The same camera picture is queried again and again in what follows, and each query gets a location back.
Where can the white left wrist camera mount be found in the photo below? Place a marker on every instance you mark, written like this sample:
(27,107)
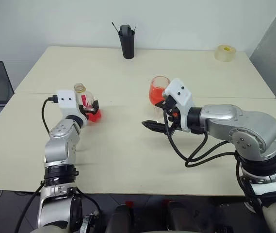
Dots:
(66,99)

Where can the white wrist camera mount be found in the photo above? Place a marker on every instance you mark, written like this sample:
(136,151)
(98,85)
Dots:
(66,99)
(179,92)

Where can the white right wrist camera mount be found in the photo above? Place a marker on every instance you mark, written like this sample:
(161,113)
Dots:
(179,92)

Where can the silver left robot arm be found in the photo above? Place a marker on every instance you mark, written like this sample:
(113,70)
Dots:
(60,145)

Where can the tall black cup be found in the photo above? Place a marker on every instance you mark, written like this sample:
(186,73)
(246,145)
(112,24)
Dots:
(128,48)

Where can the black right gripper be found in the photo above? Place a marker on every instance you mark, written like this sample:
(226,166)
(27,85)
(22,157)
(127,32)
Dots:
(171,106)

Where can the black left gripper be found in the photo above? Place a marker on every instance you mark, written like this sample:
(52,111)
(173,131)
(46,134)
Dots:
(82,108)

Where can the clear plastic bottle red drink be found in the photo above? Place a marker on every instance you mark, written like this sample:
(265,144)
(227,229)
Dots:
(96,118)

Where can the thin black stick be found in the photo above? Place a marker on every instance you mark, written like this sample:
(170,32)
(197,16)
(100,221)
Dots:
(134,28)
(115,26)

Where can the translucent tape roll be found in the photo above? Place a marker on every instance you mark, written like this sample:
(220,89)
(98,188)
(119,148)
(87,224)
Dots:
(225,57)

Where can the clear wine glass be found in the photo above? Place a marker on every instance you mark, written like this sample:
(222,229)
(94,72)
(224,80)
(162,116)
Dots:
(156,92)

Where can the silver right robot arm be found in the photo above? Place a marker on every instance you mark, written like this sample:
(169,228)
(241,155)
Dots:
(225,119)

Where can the black object in cup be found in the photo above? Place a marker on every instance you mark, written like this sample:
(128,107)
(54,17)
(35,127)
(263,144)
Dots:
(125,30)

